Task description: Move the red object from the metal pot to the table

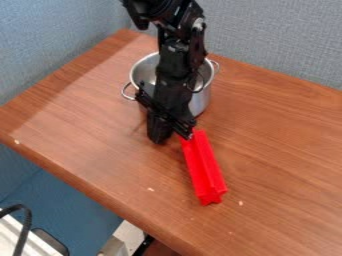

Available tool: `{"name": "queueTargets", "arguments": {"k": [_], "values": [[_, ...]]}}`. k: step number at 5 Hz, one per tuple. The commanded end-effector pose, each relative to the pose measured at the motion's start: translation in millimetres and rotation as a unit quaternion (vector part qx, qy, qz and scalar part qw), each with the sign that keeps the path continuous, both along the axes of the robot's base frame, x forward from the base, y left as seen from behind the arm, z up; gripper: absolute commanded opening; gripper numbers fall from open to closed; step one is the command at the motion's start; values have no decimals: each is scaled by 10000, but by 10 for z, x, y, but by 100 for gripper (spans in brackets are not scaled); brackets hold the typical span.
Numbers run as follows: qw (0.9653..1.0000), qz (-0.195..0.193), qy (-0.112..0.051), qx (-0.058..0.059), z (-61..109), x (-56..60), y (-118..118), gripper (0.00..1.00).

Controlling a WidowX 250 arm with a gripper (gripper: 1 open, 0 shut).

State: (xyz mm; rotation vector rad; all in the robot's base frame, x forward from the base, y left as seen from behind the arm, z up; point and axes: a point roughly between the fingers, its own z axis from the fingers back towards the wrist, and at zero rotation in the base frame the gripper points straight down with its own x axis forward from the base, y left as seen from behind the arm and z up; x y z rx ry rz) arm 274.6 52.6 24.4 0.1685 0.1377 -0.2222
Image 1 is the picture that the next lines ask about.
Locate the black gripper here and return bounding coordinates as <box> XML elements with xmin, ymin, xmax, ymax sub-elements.
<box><xmin>135</xmin><ymin>76</ymin><xmax>197</xmax><ymax>144</ymax></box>

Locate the red plastic block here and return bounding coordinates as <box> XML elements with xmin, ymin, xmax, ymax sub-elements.
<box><xmin>181</xmin><ymin>130</ymin><xmax>229</xmax><ymax>206</ymax></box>

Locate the metal pot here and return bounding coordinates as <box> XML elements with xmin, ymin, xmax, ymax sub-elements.
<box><xmin>120</xmin><ymin>52</ymin><xmax>221</xmax><ymax>117</ymax></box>

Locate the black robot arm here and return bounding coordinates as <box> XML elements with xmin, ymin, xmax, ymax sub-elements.
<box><xmin>120</xmin><ymin>0</ymin><xmax>207</xmax><ymax>144</ymax></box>

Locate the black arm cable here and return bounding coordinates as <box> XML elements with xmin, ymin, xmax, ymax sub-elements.
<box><xmin>185</xmin><ymin>71</ymin><xmax>207</xmax><ymax>94</ymax></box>

